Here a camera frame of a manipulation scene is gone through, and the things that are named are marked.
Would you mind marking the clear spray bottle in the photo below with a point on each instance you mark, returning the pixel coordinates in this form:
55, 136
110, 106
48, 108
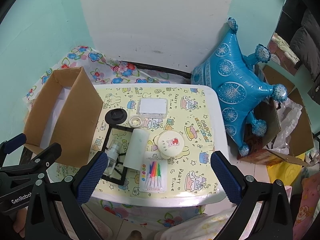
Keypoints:
112, 157

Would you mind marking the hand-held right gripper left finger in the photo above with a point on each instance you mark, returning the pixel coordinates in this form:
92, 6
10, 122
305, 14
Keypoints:
92, 177

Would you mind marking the pale patterned cloth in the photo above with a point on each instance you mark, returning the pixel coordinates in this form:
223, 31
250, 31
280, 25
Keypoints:
285, 50

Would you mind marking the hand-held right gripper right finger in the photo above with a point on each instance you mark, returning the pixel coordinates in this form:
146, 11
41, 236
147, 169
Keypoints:
225, 177

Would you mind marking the yellow cartoon printed table mat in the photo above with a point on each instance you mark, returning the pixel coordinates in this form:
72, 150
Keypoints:
190, 155

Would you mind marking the floral printed cloth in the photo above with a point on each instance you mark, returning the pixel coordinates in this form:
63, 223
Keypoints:
120, 70

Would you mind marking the black rectangular frame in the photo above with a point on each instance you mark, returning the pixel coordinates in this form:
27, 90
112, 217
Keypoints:
120, 128

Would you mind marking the large open cardboard carton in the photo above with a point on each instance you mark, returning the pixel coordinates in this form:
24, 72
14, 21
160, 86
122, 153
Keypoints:
306, 130

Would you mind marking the yellow plastic bag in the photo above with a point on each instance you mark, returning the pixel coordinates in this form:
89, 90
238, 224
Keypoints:
282, 172

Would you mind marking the pack of colourful candles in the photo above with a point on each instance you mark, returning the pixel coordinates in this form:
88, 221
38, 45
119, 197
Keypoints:
152, 177

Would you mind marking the cream round bear print case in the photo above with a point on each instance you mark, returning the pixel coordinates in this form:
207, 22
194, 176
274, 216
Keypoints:
170, 143

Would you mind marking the blue crown foil balloon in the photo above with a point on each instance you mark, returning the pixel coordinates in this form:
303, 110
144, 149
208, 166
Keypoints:
232, 87

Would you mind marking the brown cardboard box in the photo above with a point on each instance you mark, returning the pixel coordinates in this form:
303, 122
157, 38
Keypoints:
82, 120

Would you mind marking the black metal rail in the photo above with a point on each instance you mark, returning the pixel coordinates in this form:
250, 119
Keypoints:
162, 68

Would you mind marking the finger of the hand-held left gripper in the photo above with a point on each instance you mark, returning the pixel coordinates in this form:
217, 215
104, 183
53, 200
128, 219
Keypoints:
13, 142
47, 155

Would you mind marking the clear crumpled plastic bag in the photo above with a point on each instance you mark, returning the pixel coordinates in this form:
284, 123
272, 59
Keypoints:
290, 120

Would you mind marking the dark padded jacket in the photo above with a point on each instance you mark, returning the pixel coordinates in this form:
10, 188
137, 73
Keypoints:
307, 37

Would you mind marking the pale fleece garment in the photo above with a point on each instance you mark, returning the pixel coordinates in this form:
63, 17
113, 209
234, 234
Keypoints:
190, 227

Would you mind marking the pink cartoon blanket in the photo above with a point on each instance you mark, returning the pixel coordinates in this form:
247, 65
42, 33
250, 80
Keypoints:
307, 205

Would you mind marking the white cylindrical tube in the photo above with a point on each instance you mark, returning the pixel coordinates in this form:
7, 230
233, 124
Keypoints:
136, 147

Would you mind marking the clear case with white insert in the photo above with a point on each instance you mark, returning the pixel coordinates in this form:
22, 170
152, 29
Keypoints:
152, 107

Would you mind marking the black round cap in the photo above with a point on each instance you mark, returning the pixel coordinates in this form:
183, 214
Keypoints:
116, 117

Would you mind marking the small clear round jar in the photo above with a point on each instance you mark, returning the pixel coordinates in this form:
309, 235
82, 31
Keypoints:
136, 121

